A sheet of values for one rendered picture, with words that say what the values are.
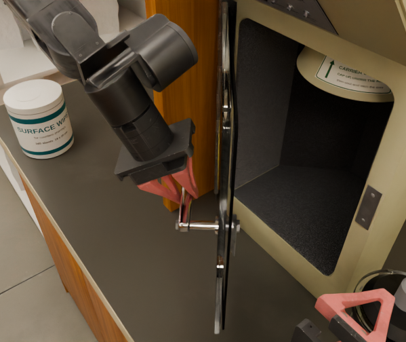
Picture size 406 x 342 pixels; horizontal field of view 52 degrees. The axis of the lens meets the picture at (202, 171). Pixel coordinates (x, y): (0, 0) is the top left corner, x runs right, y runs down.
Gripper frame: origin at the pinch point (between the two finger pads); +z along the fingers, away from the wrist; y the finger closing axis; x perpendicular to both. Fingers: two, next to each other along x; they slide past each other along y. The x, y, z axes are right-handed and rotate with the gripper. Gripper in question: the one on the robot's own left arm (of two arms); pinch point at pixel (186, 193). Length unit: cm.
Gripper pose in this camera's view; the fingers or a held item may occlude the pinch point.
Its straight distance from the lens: 57.4
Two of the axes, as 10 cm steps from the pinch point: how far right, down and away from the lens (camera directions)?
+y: -9.0, 3.0, 3.0
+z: 4.2, 6.9, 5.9
